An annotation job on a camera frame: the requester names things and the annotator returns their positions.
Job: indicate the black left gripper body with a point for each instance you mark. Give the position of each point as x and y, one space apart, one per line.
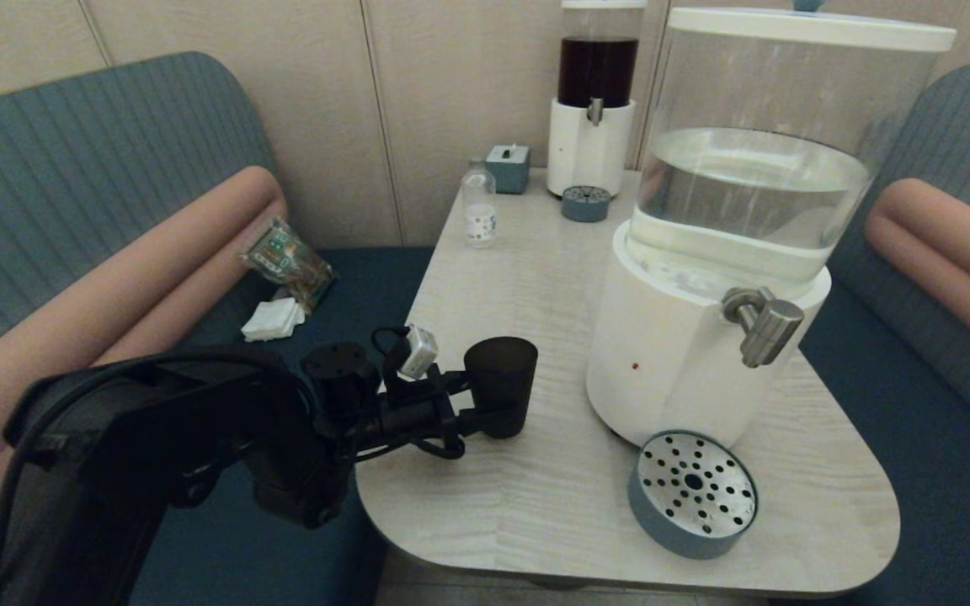
413 412

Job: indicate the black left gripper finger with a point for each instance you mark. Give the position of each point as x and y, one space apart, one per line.
451 383
472 421

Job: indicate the dark brown tall cup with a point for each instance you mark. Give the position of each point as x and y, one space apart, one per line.
500 370

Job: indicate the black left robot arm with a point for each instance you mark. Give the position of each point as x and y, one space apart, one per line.
157 438

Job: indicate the white napkin stack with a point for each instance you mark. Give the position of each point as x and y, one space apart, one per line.
273 320

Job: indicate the small clear plastic bottle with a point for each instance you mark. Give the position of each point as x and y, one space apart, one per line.
479 215

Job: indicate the large white water dispenser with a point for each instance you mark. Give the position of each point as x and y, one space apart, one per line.
670 337

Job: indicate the blue-grey square box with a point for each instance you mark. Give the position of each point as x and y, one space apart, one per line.
508 172

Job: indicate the small blue perforated drip tray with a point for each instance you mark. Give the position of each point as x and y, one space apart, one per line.
585 206

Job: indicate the large blue perforated drip tray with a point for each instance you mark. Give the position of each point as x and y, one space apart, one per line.
687 522

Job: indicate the small white dark-drink dispenser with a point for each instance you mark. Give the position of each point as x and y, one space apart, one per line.
588 143

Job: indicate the pink left sofa bolster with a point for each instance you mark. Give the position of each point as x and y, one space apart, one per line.
157 269

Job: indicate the pink sofa bolster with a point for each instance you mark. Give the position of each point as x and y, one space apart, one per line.
157 269
948 244

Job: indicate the teal left booth sofa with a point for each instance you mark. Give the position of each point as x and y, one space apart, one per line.
114 135

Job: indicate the teal booth sofa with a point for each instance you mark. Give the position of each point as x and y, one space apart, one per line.
114 135
914 438

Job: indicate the teal right booth sofa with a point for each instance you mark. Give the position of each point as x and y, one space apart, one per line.
914 438

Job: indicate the pink right sofa bolster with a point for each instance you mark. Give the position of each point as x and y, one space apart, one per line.
948 244

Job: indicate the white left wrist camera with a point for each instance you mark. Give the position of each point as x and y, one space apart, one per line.
419 352

